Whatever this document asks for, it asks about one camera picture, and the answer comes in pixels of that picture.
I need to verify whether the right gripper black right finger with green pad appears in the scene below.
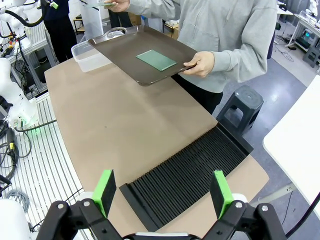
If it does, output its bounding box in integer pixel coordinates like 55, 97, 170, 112
199, 170, 287, 240

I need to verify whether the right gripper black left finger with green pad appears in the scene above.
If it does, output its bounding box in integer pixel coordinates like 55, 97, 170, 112
37, 169, 123, 240

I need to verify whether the dark brown plastic tray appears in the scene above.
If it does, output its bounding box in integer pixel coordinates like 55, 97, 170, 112
87, 25, 200, 88

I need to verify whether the green PCB board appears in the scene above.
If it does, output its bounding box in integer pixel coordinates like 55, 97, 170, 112
135, 49, 178, 72
96, 1, 117, 10

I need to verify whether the person's right forearm grey sleeve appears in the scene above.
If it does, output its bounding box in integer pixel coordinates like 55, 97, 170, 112
126, 0, 181, 11

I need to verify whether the person's left forearm grey sleeve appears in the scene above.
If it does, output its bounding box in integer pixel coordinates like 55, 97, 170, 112
211, 37, 268, 84

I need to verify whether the person's left hand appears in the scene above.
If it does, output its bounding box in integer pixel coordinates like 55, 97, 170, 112
183, 50, 216, 78

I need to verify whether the person's right hand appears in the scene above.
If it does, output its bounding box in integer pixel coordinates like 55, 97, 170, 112
103, 0, 131, 12

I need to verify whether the black slotted PCB rack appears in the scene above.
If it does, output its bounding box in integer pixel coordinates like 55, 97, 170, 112
119, 122, 255, 233

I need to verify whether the white side table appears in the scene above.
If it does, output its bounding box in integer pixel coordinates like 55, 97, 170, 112
263, 74, 320, 213

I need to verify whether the grey plastic stool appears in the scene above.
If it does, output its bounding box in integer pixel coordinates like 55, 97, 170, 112
216, 84, 265, 137

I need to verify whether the clear plastic box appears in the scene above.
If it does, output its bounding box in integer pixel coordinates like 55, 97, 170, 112
70, 41, 113, 73

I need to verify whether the background person in black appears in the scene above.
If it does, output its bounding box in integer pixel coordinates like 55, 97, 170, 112
40, 0, 78, 65

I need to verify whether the person's body grey hoodie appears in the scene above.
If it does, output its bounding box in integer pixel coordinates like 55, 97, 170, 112
172, 0, 278, 116

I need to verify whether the cardboard box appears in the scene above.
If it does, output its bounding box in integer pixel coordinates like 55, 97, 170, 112
162, 19, 180, 41

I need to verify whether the background workbench with equipment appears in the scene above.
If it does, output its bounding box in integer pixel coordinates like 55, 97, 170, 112
292, 9, 320, 68

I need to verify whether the slotted aluminium base plate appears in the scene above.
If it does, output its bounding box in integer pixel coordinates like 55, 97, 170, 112
0, 92, 87, 240

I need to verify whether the grey coiled cable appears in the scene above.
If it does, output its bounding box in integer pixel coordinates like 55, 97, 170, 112
6, 189, 31, 213

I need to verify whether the thin black cable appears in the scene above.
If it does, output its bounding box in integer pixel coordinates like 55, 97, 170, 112
284, 199, 320, 238

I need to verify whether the black cable with plug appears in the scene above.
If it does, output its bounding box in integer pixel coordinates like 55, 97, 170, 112
0, 127, 33, 183

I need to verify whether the aluminium frame stand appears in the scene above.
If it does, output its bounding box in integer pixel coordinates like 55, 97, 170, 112
18, 23, 61, 97

